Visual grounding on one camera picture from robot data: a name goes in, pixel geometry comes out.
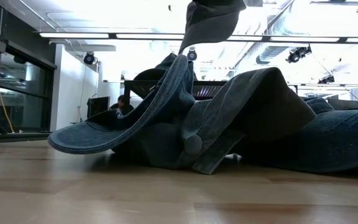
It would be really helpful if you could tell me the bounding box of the dark slate baseball cap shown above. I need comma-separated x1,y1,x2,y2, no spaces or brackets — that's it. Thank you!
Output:
133,52,198,82

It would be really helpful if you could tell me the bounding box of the blue denim baseball cap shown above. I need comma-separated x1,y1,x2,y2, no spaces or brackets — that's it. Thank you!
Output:
47,54,197,170

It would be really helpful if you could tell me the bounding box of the black perforated metal stand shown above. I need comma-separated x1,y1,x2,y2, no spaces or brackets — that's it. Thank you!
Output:
123,80,229,106

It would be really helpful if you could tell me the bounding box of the person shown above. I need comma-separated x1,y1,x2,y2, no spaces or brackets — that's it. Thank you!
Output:
109,95,135,118

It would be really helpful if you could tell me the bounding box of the black computer monitor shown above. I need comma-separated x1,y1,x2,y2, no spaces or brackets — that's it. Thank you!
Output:
86,96,111,119

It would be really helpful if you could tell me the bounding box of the long ceiling light strip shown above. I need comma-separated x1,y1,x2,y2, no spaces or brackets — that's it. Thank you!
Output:
39,32,358,44

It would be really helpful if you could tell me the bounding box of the black stage light cluster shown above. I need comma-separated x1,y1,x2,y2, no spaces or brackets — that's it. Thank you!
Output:
285,45,313,64
318,75,336,85

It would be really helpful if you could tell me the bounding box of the black framed glass partition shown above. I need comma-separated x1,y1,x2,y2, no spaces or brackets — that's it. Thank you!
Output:
0,6,58,135

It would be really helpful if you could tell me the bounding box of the grey background monitor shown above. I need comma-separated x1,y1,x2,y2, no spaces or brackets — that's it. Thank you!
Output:
327,98,358,111

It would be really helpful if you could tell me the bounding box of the ribbed ceiling duct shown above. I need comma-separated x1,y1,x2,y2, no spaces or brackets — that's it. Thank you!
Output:
255,45,291,64

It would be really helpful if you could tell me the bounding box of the black metal table frame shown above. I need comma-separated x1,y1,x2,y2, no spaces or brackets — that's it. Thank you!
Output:
0,132,54,144

